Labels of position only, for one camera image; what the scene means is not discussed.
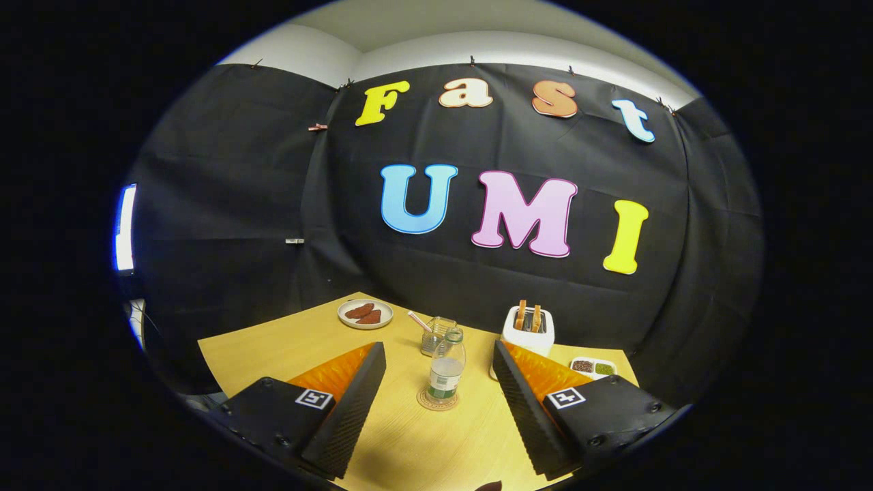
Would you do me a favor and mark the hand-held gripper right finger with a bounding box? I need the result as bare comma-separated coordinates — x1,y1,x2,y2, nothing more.
492,340,680,480

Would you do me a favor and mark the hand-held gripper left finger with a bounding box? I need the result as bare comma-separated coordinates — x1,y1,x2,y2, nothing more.
211,341,387,480

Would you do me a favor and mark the round cork coaster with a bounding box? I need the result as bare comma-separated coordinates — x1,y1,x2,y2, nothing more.
416,387,462,412

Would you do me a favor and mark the clear plastic juice bottle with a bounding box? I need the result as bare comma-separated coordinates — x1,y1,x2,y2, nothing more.
427,327,467,402

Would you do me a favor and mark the wooden table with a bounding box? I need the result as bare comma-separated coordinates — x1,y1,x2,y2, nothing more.
198,292,640,491

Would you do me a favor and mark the white toaster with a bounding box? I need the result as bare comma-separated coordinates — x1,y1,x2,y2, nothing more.
500,305,556,358

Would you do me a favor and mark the white divided dish of beans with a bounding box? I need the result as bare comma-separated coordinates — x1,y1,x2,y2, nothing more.
569,356,619,381

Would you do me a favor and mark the small white plate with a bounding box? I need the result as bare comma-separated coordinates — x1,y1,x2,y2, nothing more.
338,299,394,331

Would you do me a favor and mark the clear drinking glass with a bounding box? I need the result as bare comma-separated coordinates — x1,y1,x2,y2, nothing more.
420,316,458,357

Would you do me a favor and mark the black backdrop cloth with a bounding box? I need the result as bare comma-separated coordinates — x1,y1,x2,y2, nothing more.
126,60,766,411

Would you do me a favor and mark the row of black cloth clips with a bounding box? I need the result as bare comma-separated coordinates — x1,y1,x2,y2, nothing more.
249,55,678,117

